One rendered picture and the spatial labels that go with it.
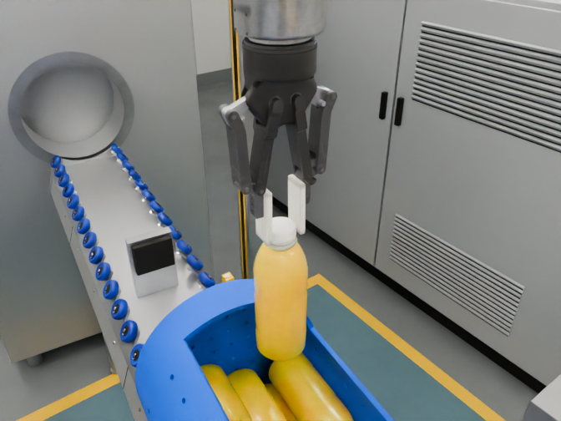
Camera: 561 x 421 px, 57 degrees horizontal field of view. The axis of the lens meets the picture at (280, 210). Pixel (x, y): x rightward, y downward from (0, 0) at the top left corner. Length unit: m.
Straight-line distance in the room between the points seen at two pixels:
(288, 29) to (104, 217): 1.16
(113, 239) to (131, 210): 0.15
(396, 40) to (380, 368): 1.36
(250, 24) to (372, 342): 2.05
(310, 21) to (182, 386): 0.46
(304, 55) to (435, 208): 1.80
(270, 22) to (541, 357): 1.96
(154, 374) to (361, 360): 1.67
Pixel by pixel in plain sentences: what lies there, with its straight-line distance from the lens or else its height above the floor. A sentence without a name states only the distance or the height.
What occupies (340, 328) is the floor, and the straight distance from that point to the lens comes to 2.47.
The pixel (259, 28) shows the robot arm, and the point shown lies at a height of 1.62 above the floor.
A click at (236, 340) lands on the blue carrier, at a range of 0.86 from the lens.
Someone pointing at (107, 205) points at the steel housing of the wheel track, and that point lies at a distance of 1.63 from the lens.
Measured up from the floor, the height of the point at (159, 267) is 1.01.
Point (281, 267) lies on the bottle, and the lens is 0.63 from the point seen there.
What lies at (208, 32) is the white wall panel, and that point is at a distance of 5.49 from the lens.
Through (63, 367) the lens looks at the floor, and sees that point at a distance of 2.48.
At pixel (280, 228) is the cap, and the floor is 1.38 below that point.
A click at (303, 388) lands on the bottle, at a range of 0.82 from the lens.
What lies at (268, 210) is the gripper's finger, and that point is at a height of 1.42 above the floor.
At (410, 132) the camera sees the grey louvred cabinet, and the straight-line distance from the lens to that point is 2.25.
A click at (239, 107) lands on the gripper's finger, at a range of 0.53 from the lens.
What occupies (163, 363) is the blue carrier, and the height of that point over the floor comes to 1.18.
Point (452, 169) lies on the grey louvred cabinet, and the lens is 2.15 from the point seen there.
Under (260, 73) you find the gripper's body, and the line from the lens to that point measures 0.52.
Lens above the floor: 1.73
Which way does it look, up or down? 32 degrees down
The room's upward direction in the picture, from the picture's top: straight up
